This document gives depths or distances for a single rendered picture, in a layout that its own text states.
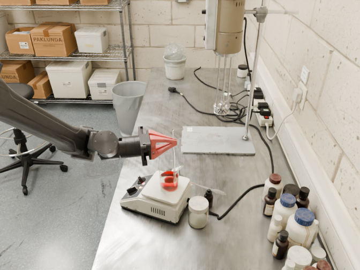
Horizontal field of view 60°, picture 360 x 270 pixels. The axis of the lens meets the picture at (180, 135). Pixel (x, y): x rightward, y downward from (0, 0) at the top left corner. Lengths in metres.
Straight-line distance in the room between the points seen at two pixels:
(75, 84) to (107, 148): 2.45
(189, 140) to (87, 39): 1.97
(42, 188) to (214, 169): 1.50
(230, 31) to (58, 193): 1.66
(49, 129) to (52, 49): 2.44
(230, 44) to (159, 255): 0.70
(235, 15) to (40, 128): 0.71
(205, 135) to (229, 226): 0.49
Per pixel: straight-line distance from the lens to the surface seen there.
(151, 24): 3.23
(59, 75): 3.17
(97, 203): 2.15
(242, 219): 1.00
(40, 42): 3.11
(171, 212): 0.93
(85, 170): 2.44
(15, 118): 0.60
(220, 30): 1.10
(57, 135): 0.70
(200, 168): 1.17
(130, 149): 0.80
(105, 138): 0.74
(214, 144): 1.28
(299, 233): 0.88
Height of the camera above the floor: 1.48
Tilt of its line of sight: 33 degrees down
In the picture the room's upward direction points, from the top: straight up
